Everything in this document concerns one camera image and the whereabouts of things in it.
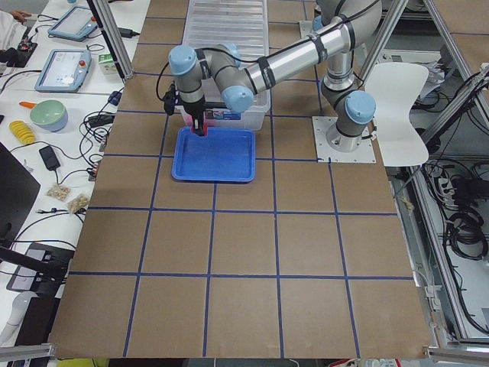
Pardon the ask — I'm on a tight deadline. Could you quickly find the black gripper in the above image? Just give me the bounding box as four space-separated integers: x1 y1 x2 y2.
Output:
182 99 207 136

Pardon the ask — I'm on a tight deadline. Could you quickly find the toy carrot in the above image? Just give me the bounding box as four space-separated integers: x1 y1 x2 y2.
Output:
19 101 36 109

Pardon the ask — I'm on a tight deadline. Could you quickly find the teach pendant tablet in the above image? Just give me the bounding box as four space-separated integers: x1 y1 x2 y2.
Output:
34 49 92 93
47 5 98 41

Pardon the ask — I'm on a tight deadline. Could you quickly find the green white carton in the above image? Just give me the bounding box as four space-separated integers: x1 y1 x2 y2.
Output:
97 54 118 75

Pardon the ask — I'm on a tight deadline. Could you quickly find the white chair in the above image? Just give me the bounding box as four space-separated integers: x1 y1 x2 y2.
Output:
364 62 429 167

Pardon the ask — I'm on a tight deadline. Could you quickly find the clear plastic box lid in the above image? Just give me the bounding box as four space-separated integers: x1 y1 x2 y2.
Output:
183 0 269 59

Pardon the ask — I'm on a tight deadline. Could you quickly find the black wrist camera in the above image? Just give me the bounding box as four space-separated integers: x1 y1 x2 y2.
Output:
163 83 179 115

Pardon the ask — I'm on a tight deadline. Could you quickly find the blue plastic tray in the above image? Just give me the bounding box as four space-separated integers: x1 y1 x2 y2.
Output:
172 127 256 183

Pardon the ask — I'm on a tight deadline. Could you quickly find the green bowl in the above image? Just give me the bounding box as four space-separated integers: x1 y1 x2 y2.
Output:
30 99 68 132

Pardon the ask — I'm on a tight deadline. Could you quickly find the red block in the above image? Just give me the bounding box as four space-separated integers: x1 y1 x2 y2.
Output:
191 125 208 137

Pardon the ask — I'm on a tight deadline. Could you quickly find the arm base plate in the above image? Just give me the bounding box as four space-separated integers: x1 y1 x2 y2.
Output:
312 116 376 164

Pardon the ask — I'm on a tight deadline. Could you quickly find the clear plastic storage box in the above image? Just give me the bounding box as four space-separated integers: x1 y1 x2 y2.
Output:
168 43 270 130

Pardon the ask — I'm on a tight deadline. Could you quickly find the black power adapter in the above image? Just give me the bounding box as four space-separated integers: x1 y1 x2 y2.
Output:
39 146 60 171

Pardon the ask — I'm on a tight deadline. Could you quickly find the yellow toy corn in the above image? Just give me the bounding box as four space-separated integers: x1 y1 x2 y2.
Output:
8 120 36 145

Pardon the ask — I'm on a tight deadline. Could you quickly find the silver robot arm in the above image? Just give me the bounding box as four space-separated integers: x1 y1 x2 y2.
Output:
168 1 382 152

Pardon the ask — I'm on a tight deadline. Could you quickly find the aluminium frame post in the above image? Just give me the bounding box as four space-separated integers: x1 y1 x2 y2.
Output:
87 0 134 80

